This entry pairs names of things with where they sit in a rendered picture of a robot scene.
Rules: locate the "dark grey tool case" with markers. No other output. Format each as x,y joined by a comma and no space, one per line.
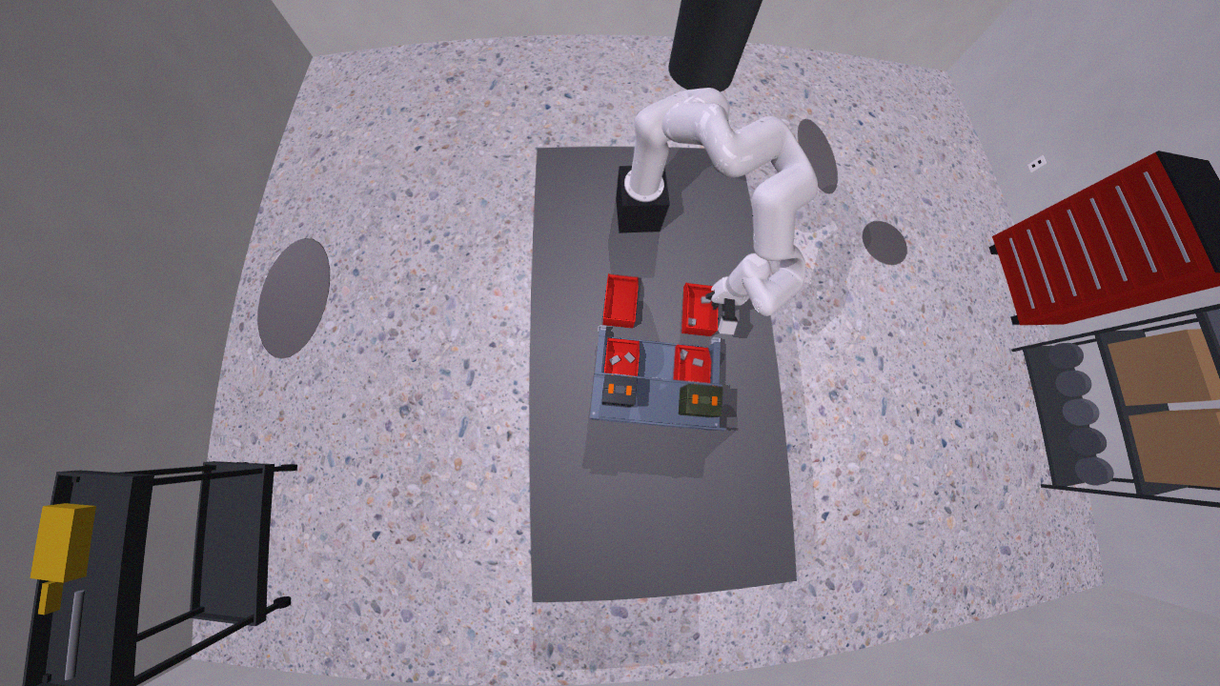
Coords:
619,389

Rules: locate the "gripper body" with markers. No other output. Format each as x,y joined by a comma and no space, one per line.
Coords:
721,293

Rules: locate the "red bin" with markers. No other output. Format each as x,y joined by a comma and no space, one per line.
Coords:
620,301
703,313
621,347
684,370

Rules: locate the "dark green tool case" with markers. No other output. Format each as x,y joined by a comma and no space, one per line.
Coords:
700,399

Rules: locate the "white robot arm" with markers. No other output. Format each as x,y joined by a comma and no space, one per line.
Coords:
696,120

